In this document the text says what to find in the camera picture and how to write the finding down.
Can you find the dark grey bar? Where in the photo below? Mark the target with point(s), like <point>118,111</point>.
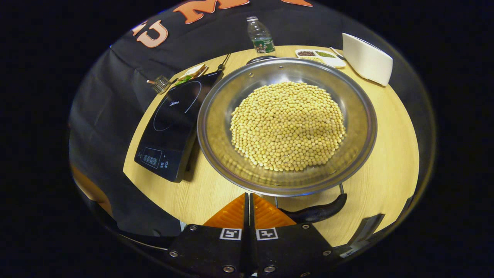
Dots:
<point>364,231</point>

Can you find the white divided bean dish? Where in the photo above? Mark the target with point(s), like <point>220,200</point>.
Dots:
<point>324,55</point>

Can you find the sandwich with lettuce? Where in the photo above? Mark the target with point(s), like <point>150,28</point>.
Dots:
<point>191,73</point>

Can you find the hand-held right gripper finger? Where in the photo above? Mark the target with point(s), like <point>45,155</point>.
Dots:
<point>246,222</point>
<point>251,222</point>

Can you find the pile of yellow soybeans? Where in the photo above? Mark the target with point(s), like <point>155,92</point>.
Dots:
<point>287,125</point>

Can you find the clear plastic water bottle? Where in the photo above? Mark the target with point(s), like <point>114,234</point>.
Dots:
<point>261,36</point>

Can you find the white toaster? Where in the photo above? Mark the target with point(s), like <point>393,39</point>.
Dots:
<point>366,60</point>

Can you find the black backdrop cloth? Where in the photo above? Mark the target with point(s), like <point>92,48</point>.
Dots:
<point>104,116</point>

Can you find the black induction cooktop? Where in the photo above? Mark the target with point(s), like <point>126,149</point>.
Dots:
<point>170,131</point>

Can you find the small white plate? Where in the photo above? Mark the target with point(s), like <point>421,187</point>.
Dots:
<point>203,70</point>

